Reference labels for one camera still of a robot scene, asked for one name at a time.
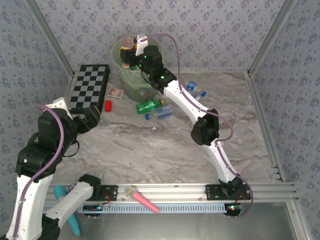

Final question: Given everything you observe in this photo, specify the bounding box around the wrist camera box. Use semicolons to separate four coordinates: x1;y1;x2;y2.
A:
44;96;75;120
133;33;151;57

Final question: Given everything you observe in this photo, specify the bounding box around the wide aluminium mounting rail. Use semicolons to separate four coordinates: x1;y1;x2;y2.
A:
26;182;300;203

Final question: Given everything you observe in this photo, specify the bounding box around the pink toy microphone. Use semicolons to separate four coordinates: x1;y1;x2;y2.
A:
123;185;160;214

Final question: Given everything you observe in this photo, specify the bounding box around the playing card pack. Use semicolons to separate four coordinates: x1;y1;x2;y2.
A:
107;87;125;99

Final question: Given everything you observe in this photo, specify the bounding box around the Pepsi bottle blue cap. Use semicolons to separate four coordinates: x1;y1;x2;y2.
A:
186;80;207;99

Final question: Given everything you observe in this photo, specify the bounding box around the blue slotted cable duct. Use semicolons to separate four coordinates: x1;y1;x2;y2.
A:
36;202;227;214

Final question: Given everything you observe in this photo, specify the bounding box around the teal toy microphone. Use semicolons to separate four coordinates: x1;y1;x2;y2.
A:
52;184;83;236

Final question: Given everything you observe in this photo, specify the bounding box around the green trash bin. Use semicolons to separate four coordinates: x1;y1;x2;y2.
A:
111;37;165;102

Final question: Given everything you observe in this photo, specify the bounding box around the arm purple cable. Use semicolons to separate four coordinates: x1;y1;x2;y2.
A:
12;103;90;238
142;33;254;220

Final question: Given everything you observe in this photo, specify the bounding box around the green bottle yellow cap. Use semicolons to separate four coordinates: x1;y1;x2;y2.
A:
135;99;166;116

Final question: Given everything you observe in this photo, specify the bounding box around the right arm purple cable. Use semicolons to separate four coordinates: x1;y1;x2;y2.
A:
142;33;254;220

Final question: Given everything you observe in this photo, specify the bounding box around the green plastic bin liner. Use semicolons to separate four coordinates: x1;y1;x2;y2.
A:
110;34;165;89

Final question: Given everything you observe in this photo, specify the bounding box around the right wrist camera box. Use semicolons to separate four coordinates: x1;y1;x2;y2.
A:
133;33;151;57

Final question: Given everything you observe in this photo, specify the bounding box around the small green circuit board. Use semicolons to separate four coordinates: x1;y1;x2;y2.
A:
83;203;111;214
224;202;243;215

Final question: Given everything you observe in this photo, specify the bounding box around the black grey chessboard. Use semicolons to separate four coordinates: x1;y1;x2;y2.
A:
67;64;111;115

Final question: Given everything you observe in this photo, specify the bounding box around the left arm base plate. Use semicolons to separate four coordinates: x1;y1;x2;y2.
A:
92;184;119;202

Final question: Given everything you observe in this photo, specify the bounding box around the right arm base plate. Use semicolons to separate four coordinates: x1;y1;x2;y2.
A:
204;184;252;202

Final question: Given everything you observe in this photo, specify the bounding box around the thin aluminium edge strip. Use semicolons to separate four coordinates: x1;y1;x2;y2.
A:
174;69;250;75

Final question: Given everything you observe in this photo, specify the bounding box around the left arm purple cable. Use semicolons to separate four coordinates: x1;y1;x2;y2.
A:
12;103;90;238

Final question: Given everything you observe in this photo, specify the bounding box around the aluminium corner post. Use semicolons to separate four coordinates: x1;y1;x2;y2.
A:
23;0;76;77
246;0;298;77

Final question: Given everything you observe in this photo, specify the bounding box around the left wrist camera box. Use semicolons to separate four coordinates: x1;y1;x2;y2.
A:
44;96;75;120

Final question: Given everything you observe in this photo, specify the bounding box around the clear bottle pale blue label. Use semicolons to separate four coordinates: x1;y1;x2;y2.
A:
144;104;174;121

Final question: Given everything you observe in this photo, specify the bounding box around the grey metal sheet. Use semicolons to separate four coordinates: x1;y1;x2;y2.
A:
32;212;297;240

